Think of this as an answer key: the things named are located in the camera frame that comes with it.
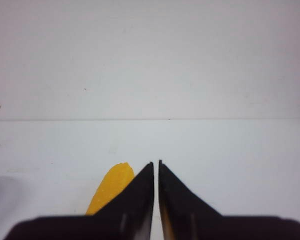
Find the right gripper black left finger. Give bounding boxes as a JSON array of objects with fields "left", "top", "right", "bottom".
[{"left": 5, "top": 162, "right": 154, "bottom": 240}]

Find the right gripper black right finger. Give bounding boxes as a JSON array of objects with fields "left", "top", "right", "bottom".
[{"left": 158, "top": 161, "right": 300, "bottom": 240}]

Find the yellow corn cob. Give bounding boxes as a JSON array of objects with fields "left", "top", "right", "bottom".
[{"left": 85, "top": 162, "right": 135, "bottom": 216}]

